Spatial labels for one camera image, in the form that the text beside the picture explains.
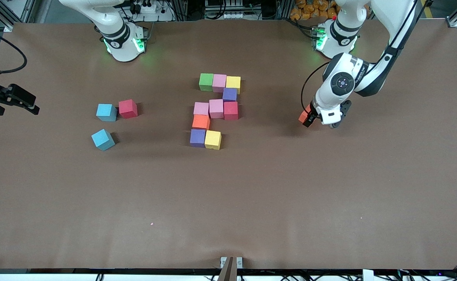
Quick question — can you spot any blue foam cube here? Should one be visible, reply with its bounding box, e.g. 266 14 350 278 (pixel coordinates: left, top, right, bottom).
91 129 116 151
96 103 118 122

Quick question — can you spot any red foam cube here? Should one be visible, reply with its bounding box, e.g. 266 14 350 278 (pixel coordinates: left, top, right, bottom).
224 101 239 121
119 99 138 119

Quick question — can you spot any bag of oranges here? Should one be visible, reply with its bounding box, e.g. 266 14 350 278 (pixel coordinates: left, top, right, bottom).
290 0 340 21

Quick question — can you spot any white power strip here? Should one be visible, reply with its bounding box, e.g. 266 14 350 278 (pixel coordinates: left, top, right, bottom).
129 0 174 22

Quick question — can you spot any yellow foam cube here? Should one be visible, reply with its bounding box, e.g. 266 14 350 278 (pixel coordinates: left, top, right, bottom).
205 130 222 150
226 76 241 94

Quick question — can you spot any white electronics box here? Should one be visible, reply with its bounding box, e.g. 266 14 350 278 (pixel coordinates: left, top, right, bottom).
204 0 252 20

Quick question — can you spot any green foam cube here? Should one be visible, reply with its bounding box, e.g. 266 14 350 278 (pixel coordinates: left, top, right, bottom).
199 73 214 92

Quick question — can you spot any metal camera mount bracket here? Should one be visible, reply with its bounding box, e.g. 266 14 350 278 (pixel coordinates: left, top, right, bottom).
218 256 243 281

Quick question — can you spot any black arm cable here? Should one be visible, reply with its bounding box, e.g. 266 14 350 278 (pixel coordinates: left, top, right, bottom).
0 23 27 75
301 0 424 114

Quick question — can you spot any orange foam cube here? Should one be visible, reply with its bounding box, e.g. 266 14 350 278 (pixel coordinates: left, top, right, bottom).
192 114 211 131
298 103 313 124

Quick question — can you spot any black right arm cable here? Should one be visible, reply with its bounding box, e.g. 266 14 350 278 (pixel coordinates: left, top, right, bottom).
0 23 27 75

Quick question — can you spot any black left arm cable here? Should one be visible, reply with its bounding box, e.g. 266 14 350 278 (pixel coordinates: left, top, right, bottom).
301 0 424 114

